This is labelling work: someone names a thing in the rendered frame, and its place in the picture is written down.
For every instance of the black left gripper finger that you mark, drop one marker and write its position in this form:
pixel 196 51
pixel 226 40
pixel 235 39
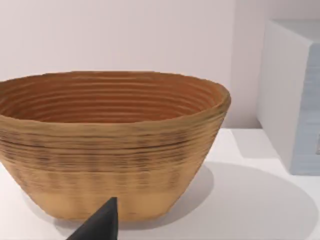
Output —
pixel 105 222

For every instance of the woven wicker basket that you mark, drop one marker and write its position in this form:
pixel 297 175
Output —
pixel 112 155

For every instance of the pale microwave oven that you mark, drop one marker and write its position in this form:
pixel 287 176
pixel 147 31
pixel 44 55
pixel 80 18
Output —
pixel 287 100

